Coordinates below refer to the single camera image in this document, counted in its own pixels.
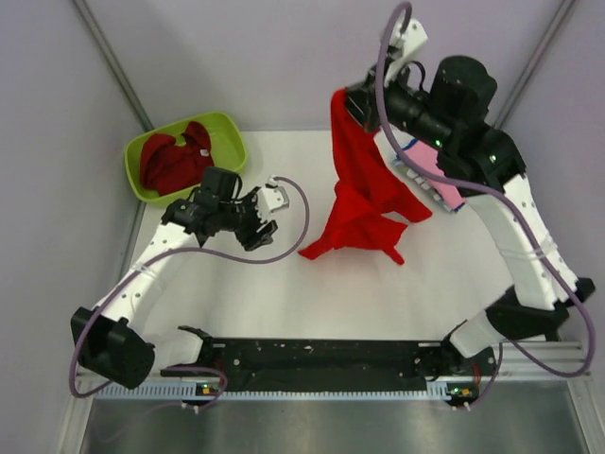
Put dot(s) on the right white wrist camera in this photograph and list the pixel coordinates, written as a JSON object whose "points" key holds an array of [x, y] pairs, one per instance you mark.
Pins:
{"points": [[405, 41]]}

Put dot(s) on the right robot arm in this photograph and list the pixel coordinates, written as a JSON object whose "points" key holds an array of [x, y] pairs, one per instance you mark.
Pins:
{"points": [[487, 168]]}

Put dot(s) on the aluminium frame rail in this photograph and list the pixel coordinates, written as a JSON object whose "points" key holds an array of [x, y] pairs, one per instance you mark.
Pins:
{"points": [[548, 359]]}

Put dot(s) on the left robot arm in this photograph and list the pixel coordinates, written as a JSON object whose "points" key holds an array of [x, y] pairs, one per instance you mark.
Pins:
{"points": [[183, 228]]}

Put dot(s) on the dark red t-shirt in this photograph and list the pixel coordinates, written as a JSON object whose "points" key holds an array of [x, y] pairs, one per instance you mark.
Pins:
{"points": [[167, 167]]}

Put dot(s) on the pink folded t-shirt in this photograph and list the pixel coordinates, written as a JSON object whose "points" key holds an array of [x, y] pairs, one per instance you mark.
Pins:
{"points": [[423, 155]]}

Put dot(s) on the patterned folded t-shirt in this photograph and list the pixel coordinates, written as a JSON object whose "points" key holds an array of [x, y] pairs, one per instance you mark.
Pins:
{"points": [[412, 176]]}

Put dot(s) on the bright red t-shirt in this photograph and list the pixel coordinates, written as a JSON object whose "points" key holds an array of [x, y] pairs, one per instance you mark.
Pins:
{"points": [[372, 207]]}

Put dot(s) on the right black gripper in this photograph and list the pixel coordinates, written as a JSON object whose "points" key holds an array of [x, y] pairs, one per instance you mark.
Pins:
{"points": [[361, 99]]}

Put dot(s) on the grey slotted cable duct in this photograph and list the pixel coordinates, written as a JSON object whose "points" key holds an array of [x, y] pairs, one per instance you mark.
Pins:
{"points": [[188, 390]]}

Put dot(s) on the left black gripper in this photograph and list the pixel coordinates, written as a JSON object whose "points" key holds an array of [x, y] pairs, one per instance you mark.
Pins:
{"points": [[250, 239]]}

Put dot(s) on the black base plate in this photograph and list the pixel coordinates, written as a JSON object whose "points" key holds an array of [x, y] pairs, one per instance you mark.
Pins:
{"points": [[317, 366]]}

